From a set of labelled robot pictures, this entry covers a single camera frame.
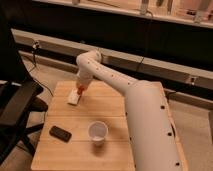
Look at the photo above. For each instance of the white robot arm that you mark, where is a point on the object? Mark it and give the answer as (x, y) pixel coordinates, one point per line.
(151, 135)

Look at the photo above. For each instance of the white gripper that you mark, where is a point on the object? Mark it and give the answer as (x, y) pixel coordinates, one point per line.
(83, 81)

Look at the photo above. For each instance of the black rectangular block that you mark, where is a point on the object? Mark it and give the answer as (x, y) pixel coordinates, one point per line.
(60, 133)

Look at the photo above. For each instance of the white plastic cup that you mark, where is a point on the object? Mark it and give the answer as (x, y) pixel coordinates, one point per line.
(97, 131)

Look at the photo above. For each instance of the white sponge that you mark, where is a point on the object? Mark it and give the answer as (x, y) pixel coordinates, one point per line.
(73, 97)

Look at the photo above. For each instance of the orange pepper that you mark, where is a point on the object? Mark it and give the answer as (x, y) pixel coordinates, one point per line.
(80, 90)

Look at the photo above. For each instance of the black office chair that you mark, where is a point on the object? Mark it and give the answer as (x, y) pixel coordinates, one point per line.
(18, 96)

